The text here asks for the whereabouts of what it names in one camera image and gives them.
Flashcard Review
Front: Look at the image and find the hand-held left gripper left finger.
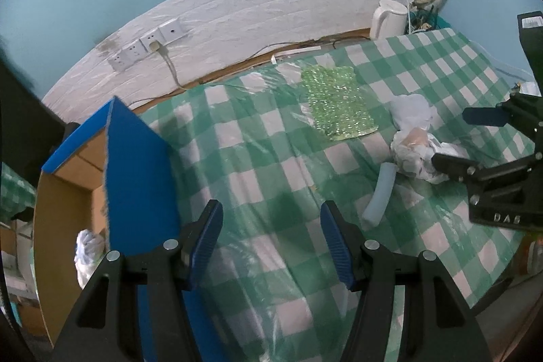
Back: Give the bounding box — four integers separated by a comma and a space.
51, 199, 224, 362

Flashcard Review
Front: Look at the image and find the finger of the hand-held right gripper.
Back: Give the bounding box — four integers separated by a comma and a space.
462, 93, 543, 138
432, 152, 543, 193

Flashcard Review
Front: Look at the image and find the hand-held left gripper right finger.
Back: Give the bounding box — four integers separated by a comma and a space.
320, 201, 493, 362

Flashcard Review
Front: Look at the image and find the white plastic wrap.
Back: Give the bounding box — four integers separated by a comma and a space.
391, 127, 467, 185

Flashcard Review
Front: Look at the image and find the blue cardboard box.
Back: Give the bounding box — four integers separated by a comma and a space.
33, 96, 232, 362

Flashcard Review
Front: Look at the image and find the white cloth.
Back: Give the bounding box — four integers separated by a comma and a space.
74, 230, 107, 288
389, 93, 437, 131

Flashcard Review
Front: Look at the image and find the white foam tube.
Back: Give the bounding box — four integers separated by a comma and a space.
362, 163, 397, 225

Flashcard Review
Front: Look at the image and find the green checked tablecloth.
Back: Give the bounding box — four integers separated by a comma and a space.
140, 27, 543, 362

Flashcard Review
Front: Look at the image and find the green sequin pad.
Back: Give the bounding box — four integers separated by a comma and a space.
300, 65, 380, 142

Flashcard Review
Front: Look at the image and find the white electric kettle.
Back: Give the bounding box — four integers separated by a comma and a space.
370, 0, 409, 40

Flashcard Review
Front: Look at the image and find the dark hanging jacket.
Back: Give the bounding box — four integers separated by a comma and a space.
0, 35, 81, 176

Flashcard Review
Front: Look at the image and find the white power cable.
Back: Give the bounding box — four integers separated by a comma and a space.
477, 44, 531, 78

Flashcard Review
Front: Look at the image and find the tangle of dark cables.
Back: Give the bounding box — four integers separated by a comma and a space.
409, 3, 439, 33

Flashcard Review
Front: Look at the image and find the grey plug cable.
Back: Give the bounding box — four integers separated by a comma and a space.
148, 41, 185, 89

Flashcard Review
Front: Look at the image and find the white single-hole wall socket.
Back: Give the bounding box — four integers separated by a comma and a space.
159, 18, 187, 40

